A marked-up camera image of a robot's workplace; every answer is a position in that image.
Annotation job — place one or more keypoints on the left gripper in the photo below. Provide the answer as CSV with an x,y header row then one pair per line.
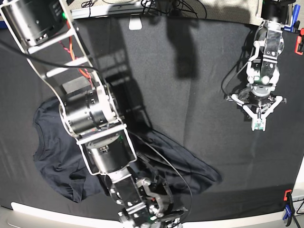
x,y
258,102

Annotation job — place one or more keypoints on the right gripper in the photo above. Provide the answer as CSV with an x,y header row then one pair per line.
x,y
159,211

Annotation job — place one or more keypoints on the dark navy t-shirt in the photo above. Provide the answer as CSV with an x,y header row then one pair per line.
x,y
60,163

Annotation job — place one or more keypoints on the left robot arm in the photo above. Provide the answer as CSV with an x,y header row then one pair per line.
x,y
261,67

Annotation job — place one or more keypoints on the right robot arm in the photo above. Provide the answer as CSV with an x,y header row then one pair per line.
x,y
89,112

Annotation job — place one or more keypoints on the red clamp right rear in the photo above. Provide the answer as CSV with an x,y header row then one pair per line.
x,y
299,46

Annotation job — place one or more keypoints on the black table cloth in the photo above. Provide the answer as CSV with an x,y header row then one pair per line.
x,y
170,71

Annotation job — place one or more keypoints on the blue red clamp front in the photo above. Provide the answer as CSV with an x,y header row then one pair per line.
x,y
289,208

